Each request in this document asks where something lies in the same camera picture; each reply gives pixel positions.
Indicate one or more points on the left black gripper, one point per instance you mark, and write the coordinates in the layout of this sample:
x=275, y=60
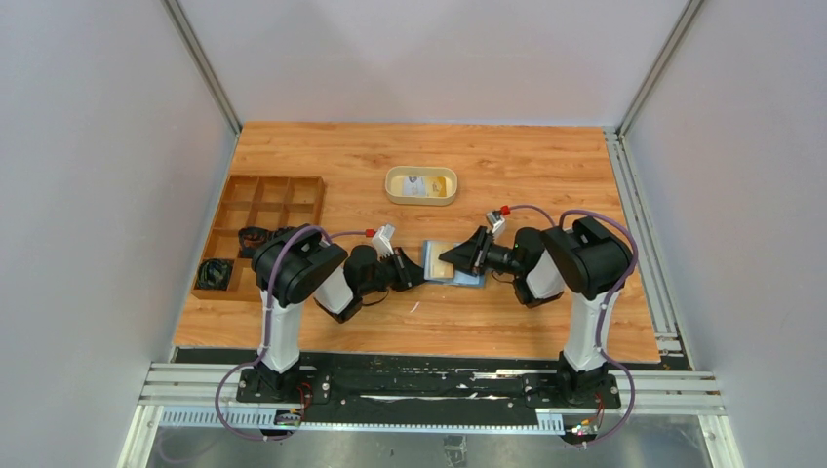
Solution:
x=409, y=274

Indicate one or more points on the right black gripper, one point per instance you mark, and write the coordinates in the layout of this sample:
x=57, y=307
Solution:
x=465, y=255

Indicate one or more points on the blue card holder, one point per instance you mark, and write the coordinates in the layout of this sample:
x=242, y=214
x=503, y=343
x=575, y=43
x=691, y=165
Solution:
x=460, y=279

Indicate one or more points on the yellow credit card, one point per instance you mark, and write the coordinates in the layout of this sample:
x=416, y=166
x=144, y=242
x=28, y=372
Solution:
x=438, y=270

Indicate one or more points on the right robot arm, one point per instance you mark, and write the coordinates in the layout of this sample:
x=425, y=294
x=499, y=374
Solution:
x=592, y=258

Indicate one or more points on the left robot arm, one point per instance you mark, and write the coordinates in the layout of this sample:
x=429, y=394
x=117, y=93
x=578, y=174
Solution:
x=305, y=263

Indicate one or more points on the card in tray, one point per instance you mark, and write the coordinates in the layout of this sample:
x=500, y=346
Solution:
x=415, y=186

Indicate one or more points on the beige oval tray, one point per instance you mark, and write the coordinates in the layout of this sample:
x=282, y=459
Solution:
x=442, y=185

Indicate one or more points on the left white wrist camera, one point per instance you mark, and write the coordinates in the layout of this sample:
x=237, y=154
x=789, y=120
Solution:
x=382, y=240

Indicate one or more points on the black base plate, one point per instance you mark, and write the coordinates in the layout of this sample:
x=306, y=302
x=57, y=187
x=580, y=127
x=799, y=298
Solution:
x=423, y=390

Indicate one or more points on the aluminium frame rail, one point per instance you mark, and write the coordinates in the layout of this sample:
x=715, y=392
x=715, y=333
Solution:
x=666, y=322

